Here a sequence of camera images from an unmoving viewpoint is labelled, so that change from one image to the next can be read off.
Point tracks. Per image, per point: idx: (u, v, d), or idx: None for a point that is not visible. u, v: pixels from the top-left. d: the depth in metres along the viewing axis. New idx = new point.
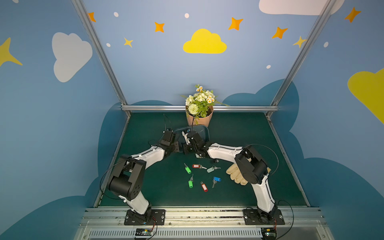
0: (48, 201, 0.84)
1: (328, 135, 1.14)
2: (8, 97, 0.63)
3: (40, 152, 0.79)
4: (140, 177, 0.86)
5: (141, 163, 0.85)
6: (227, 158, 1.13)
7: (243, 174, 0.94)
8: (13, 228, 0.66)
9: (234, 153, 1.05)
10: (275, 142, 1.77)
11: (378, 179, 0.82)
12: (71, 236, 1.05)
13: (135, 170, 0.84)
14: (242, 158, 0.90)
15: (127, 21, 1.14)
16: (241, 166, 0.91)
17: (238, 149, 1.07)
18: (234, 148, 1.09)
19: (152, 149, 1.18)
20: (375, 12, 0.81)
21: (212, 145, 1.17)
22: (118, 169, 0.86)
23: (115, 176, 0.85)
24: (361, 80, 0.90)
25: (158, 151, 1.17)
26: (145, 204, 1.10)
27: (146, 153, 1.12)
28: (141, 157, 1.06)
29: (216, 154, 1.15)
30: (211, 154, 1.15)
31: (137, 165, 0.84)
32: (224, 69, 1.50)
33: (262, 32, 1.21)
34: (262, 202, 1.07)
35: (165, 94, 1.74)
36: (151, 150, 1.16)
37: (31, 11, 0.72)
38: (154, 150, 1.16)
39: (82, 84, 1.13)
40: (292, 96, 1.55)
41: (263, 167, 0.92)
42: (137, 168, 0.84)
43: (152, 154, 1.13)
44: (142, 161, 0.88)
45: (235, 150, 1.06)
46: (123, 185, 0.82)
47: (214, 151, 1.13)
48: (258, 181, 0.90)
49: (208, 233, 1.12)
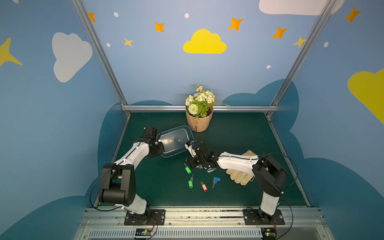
0: (48, 202, 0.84)
1: (328, 135, 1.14)
2: (8, 97, 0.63)
3: (40, 152, 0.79)
4: (131, 181, 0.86)
5: (128, 169, 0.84)
6: (240, 168, 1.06)
7: (262, 186, 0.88)
8: (13, 229, 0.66)
9: (250, 163, 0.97)
10: (275, 142, 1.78)
11: (378, 180, 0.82)
12: (71, 236, 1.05)
13: (124, 177, 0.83)
14: (261, 169, 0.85)
15: (127, 21, 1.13)
16: (260, 178, 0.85)
17: (253, 158, 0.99)
18: (249, 158, 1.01)
19: (136, 147, 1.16)
20: (375, 12, 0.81)
21: (222, 155, 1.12)
22: (107, 181, 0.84)
23: (105, 188, 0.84)
24: (361, 80, 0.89)
25: (142, 147, 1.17)
26: (143, 203, 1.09)
27: (131, 153, 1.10)
28: (126, 161, 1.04)
29: (228, 164, 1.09)
30: (222, 165, 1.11)
31: (125, 171, 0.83)
32: (225, 69, 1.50)
33: (262, 32, 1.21)
34: (267, 205, 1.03)
35: (165, 94, 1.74)
36: (135, 148, 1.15)
37: (31, 11, 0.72)
38: (138, 147, 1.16)
39: (82, 85, 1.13)
40: (292, 96, 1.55)
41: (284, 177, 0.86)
42: (126, 174, 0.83)
43: (137, 152, 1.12)
44: (129, 166, 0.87)
45: (250, 161, 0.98)
46: (116, 193, 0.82)
47: (225, 162, 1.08)
48: (279, 194, 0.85)
49: (208, 233, 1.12)
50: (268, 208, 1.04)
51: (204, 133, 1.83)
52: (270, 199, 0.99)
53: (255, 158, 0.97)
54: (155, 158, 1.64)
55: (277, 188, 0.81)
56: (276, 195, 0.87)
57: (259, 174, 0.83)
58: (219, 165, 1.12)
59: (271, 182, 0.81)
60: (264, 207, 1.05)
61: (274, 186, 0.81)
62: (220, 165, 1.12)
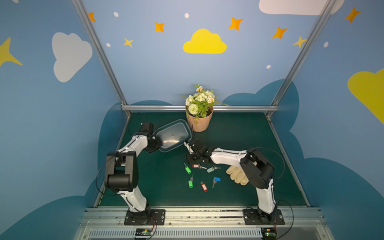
0: (48, 202, 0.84)
1: (328, 135, 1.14)
2: (7, 97, 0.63)
3: (40, 152, 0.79)
4: (135, 166, 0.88)
5: (132, 153, 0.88)
6: (231, 162, 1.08)
7: (249, 178, 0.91)
8: (13, 228, 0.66)
9: (239, 157, 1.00)
10: (275, 142, 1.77)
11: (378, 180, 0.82)
12: (71, 236, 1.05)
13: (128, 162, 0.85)
14: (247, 162, 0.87)
15: (127, 21, 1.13)
16: (246, 170, 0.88)
17: (242, 153, 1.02)
18: (239, 152, 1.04)
19: (135, 138, 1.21)
20: (375, 12, 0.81)
21: (214, 150, 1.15)
22: (111, 166, 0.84)
23: (110, 174, 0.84)
24: (361, 80, 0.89)
25: (142, 138, 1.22)
26: (143, 200, 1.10)
27: (132, 143, 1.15)
28: (128, 148, 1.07)
29: (220, 159, 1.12)
30: (215, 159, 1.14)
31: (128, 156, 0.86)
32: (225, 69, 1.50)
33: (262, 32, 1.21)
34: (264, 203, 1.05)
35: (165, 94, 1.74)
36: (134, 139, 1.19)
37: (31, 10, 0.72)
38: (138, 138, 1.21)
39: (82, 85, 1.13)
40: (292, 96, 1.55)
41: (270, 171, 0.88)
42: (129, 159, 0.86)
43: (137, 142, 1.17)
44: (132, 152, 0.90)
45: (239, 155, 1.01)
46: (122, 178, 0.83)
47: (218, 157, 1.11)
48: (265, 186, 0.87)
49: (208, 234, 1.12)
50: (264, 205, 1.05)
51: (204, 133, 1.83)
52: (262, 194, 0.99)
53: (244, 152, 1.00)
54: (155, 158, 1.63)
55: (262, 180, 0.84)
56: (262, 187, 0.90)
57: (245, 166, 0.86)
58: (212, 159, 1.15)
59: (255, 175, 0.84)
60: (262, 205, 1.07)
61: (259, 178, 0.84)
62: (213, 159, 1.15)
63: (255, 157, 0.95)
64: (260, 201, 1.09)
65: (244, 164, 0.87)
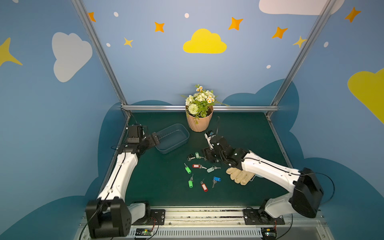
0: (47, 202, 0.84)
1: (328, 135, 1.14)
2: (8, 97, 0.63)
3: (40, 152, 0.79)
4: (125, 214, 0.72)
5: (118, 203, 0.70)
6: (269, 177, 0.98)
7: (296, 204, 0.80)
8: (13, 229, 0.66)
9: (289, 177, 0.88)
10: (275, 142, 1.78)
11: (378, 180, 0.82)
12: (71, 236, 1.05)
13: (113, 215, 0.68)
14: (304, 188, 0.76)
15: (127, 21, 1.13)
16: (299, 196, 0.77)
17: (294, 173, 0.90)
18: (287, 171, 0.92)
19: (120, 165, 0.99)
20: (375, 12, 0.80)
21: (247, 156, 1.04)
22: (94, 221, 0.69)
23: (95, 227, 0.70)
24: (361, 80, 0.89)
25: (130, 159, 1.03)
26: (142, 205, 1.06)
27: (118, 175, 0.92)
28: (114, 188, 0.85)
29: (257, 170, 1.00)
30: (249, 169, 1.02)
31: (112, 209, 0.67)
32: (225, 69, 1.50)
33: (262, 32, 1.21)
34: (273, 208, 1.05)
35: (165, 94, 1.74)
36: (120, 165, 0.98)
37: (31, 10, 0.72)
38: (123, 165, 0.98)
39: (82, 85, 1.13)
40: (292, 96, 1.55)
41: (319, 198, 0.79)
42: (114, 212, 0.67)
43: (124, 169, 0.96)
44: (116, 201, 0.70)
45: (288, 174, 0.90)
46: (110, 229, 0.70)
47: (255, 168, 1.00)
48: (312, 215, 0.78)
49: (208, 233, 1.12)
50: (272, 211, 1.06)
51: (204, 133, 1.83)
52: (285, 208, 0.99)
53: (297, 173, 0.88)
54: (154, 158, 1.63)
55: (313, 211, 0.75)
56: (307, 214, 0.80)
57: (301, 194, 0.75)
58: (243, 166, 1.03)
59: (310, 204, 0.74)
60: (270, 210, 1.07)
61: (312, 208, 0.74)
62: (246, 168, 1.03)
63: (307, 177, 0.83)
64: (268, 205, 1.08)
65: (300, 191, 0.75)
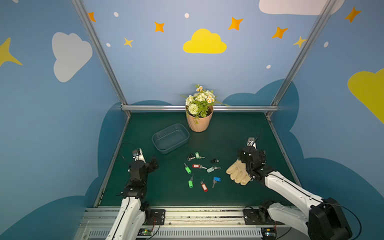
0: (47, 202, 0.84)
1: (328, 135, 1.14)
2: (8, 97, 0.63)
3: (40, 152, 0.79)
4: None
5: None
6: (290, 199, 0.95)
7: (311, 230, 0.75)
8: (13, 229, 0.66)
9: (307, 201, 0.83)
10: (275, 142, 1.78)
11: (378, 180, 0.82)
12: (71, 236, 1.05)
13: None
14: (320, 215, 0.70)
15: (127, 21, 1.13)
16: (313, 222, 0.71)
17: (315, 198, 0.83)
18: (309, 195, 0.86)
19: (123, 211, 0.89)
20: (375, 12, 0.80)
21: (272, 173, 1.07)
22: None
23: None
24: (361, 80, 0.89)
25: (134, 205, 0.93)
26: (142, 215, 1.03)
27: (119, 222, 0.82)
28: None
29: (278, 188, 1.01)
30: (270, 183, 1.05)
31: None
32: (225, 69, 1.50)
33: (262, 31, 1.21)
34: (278, 213, 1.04)
35: (166, 94, 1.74)
36: (123, 212, 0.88)
37: (31, 11, 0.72)
38: (126, 210, 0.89)
39: (82, 85, 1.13)
40: (292, 96, 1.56)
41: (343, 237, 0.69)
42: None
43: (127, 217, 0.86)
44: None
45: (308, 198, 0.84)
46: None
47: (276, 184, 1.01)
48: None
49: (208, 233, 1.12)
50: (276, 215, 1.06)
51: (204, 133, 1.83)
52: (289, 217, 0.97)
53: (319, 199, 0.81)
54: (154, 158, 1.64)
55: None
56: None
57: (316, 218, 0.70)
58: (265, 182, 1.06)
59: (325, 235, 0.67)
60: (273, 213, 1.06)
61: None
62: (268, 183, 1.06)
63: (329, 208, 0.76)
64: (274, 208, 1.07)
65: (315, 214, 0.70)
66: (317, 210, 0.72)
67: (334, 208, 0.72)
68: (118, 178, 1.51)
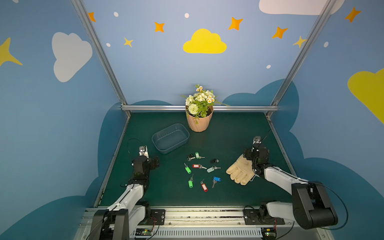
0: (47, 202, 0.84)
1: (329, 135, 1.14)
2: (8, 97, 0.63)
3: (39, 152, 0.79)
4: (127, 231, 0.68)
5: (124, 211, 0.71)
6: (282, 185, 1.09)
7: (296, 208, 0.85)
8: (14, 228, 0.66)
9: (293, 180, 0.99)
10: (275, 142, 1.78)
11: (378, 180, 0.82)
12: (71, 236, 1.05)
13: (117, 225, 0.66)
14: (302, 190, 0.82)
15: (127, 21, 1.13)
16: (297, 197, 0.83)
17: (301, 180, 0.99)
18: (296, 177, 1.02)
19: (129, 189, 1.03)
20: (375, 12, 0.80)
21: (272, 167, 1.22)
22: (96, 234, 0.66)
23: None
24: (361, 80, 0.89)
25: (137, 188, 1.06)
26: (141, 209, 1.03)
27: (125, 196, 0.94)
28: (120, 205, 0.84)
29: (273, 176, 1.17)
30: (267, 174, 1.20)
31: (118, 216, 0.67)
32: (225, 69, 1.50)
33: (262, 31, 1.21)
34: (275, 207, 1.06)
35: (166, 94, 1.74)
36: (128, 191, 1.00)
37: (31, 10, 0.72)
38: (132, 189, 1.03)
39: (82, 85, 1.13)
40: (292, 96, 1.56)
41: (325, 216, 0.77)
42: (120, 221, 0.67)
43: (132, 194, 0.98)
44: (124, 209, 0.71)
45: (295, 179, 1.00)
46: None
47: (272, 173, 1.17)
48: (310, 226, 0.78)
49: (208, 233, 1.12)
50: (274, 210, 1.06)
51: (204, 133, 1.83)
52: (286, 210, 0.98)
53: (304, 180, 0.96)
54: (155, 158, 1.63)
55: (308, 214, 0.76)
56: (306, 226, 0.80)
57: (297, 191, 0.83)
58: (265, 173, 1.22)
59: (304, 206, 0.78)
60: (271, 207, 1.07)
61: (305, 209, 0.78)
62: (266, 175, 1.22)
63: (316, 193, 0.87)
64: (272, 203, 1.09)
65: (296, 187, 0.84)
66: (300, 186, 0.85)
67: (317, 187, 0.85)
68: (118, 178, 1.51)
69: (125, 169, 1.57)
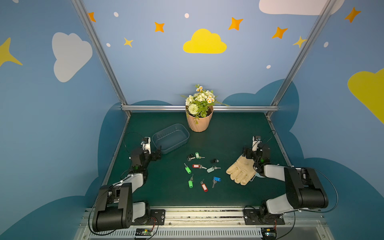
0: (47, 202, 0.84)
1: (329, 135, 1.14)
2: (8, 98, 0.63)
3: (39, 152, 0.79)
4: (130, 201, 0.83)
5: (127, 185, 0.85)
6: (279, 177, 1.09)
7: (290, 193, 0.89)
8: (13, 229, 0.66)
9: None
10: (275, 142, 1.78)
11: (378, 180, 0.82)
12: (71, 236, 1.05)
13: (122, 194, 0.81)
14: (292, 172, 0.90)
15: (127, 21, 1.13)
16: (289, 180, 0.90)
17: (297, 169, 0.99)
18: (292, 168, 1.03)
19: (131, 175, 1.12)
20: (375, 13, 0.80)
21: (270, 164, 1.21)
22: (103, 202, 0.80)
23: (101, 210, 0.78)
24: (361, 80, 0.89)
25: (137, 175, 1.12)
26: (141, 205, 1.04)
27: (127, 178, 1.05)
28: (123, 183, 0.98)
29: (270, 172, 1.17)
30: (266, 170, 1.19)
31: (123, 188, 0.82)
32: (225, 69, 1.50)
33: (262, 31, 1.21)
34: (273, 203, 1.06)
35: (166, 94, 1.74)
36: (130, 176, 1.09)
37: (31, 11, 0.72)
38: (134, 175, 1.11)
39: (81, 84, 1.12)
40: (292, 96, 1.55)
41: (317, 195, 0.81)
42: (124, 192, 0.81)
43: (133, 179, 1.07)
44: (127, 184, 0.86)
45: None
46: (114, 215, 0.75)
47: (269, 168, 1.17)
48: (303, 205, 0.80)
49: (208, 233, 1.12)
50: (272, 207, 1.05)
51: (204, 133, 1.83)
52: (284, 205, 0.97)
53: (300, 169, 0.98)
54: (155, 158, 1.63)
55: (299, 192, 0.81)
56: (300, 207, 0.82)
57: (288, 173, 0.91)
58: (264, 170, 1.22)
59: (295, 185, 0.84)
60: (270, 203, 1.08)
61: (295, 188, 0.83)
62: (264, 171, 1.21)
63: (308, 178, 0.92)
64: (270, 200, 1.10)
65: (287, 170, 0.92)
66: (291, 169, 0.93)
67: (308, 171, 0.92)
68: (117, 178, 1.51)
69: (125, 169, 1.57)
